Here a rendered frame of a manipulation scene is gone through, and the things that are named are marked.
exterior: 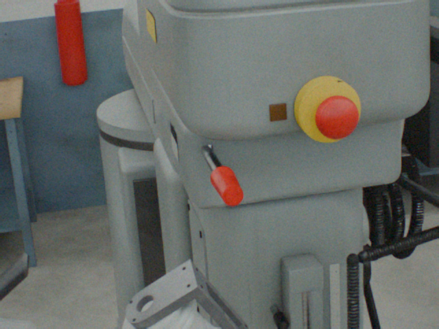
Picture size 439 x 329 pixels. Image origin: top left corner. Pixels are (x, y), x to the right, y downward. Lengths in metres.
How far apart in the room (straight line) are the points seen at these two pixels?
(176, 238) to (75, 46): 3.97
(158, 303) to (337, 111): 0.25
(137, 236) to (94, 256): 3.37
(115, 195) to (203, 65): 0.78
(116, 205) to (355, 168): 0.68
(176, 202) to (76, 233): 4.01
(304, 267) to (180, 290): 0.36
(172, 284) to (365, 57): 0.30
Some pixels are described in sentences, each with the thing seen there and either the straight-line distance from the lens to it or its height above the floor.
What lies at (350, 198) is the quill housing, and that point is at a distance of 1.04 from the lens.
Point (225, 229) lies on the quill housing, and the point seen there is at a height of 1.59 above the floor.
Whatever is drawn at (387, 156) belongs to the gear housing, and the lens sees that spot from 0.99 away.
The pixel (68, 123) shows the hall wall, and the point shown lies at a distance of 5.38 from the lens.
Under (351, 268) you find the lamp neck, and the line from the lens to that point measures 0.94.
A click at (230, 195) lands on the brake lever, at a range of 0.80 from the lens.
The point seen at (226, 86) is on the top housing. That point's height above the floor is 1.79.
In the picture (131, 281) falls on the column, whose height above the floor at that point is 1.31.
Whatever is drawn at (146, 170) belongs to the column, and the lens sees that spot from 1.45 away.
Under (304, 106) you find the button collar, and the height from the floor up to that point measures 1.77.
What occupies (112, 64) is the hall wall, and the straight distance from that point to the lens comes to 5.31.
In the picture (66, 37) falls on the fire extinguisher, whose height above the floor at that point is 1.09.
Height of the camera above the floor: 1.99
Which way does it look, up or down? 19 degrees down
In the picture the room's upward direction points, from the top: 4 degrees counter-clockwise
